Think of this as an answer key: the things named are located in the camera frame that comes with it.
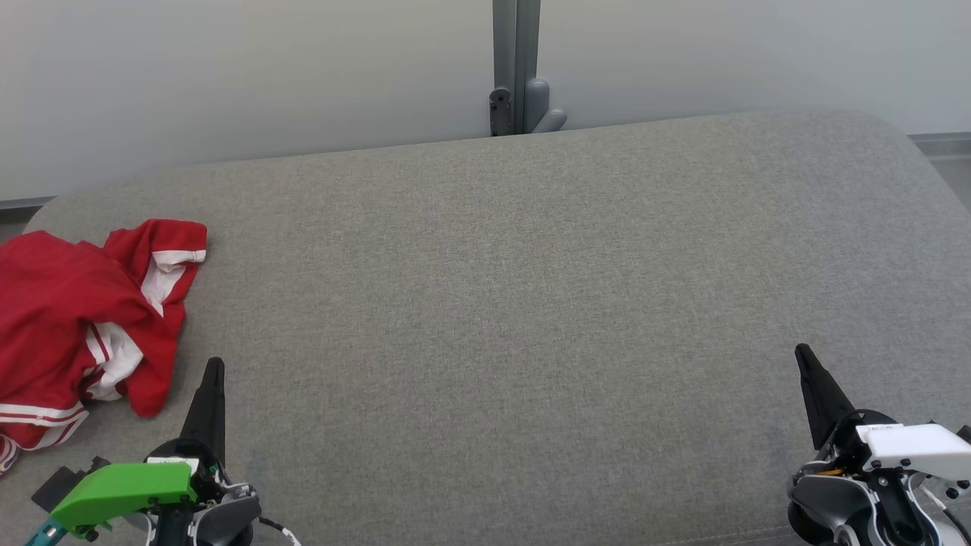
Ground red basketball jersey white sleeves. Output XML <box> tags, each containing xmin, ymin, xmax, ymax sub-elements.
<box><xmin>0</xmin><ymin>231</ymin><xmax>145</xmax><ymax>475</ymax></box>

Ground teal left camera cable connector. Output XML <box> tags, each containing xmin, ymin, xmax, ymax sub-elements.
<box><xmin>24</xmin><ymin>519</ymin><xmax>68</xmax><ymax>546</ymax></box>

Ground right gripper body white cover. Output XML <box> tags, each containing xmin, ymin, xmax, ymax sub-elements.
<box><xmin>818</xmin><ymin>411</ymin><xmax>971</xmax><ymax>480</ymax></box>

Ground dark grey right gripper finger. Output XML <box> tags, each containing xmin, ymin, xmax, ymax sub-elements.
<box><xmin>794</xmin><ymin>344</ymin><xmax>856</xmax><ymax>451</ymax></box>

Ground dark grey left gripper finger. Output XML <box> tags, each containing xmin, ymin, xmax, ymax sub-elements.
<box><xmin>181</xmin><ymin>358</ymin><xmax>226</xmax><ymax>463</ymax></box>

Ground grey rounded partition foot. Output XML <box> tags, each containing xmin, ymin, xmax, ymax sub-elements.
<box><xmin>523</xmin><ymin>78</ymin><xmax>568</xmax><ymax>135</ymax></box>

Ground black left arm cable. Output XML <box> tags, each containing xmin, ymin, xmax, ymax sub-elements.
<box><xmin>258</xmin><ymin>516</ymin><xmax>302</xmax><ymax>546</ymax></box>

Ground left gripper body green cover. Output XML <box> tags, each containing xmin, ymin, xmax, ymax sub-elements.
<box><xmin>49</xmin><ymin>438</ymin><xmax>232</xmax><ymax>546</ymax></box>

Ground grey partition post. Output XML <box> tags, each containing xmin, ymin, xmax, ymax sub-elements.
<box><xmin>489</xmin><ymin>0</ymin><xmax>542</xmax><ymax>137</ymax></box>

